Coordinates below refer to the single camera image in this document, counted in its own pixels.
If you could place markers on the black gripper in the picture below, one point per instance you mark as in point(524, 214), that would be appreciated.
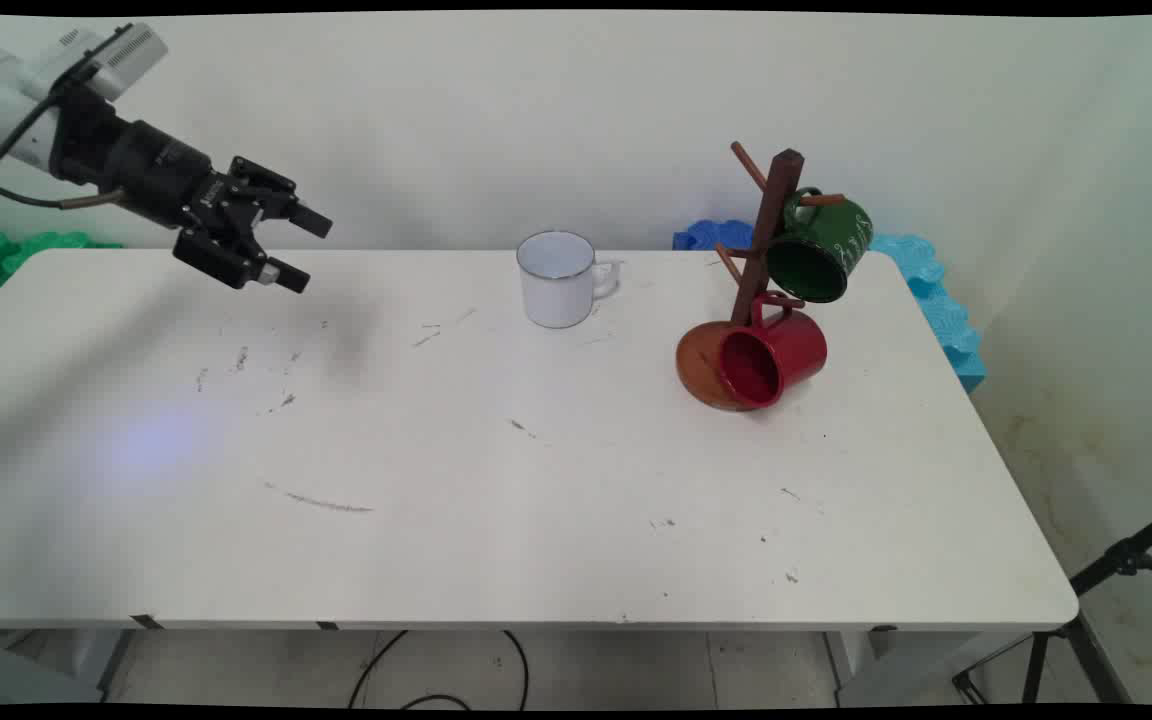
point(151, 165)

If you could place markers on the green enamel mug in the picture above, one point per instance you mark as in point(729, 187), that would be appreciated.
point(821, 250)

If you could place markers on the white enamel mug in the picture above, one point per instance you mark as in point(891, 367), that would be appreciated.
point(556, 282)

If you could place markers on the dark blue foam mat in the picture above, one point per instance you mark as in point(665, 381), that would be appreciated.
point(711, 236)

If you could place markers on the white table leg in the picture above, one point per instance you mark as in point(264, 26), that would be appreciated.
point(96, 655)

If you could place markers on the brown wooden mug tree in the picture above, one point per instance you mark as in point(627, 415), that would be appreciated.
point(771, 225)

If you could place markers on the red enamel mug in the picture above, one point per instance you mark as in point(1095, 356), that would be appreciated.
point(776, 355)

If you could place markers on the light blue foam mat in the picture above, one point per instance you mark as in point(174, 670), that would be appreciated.
point(941, 300)

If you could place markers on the black tripod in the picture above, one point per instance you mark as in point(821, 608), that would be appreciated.
point(1101, 600)

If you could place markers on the wrist camera box with bracket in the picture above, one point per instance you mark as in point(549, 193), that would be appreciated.
point(121, 55)

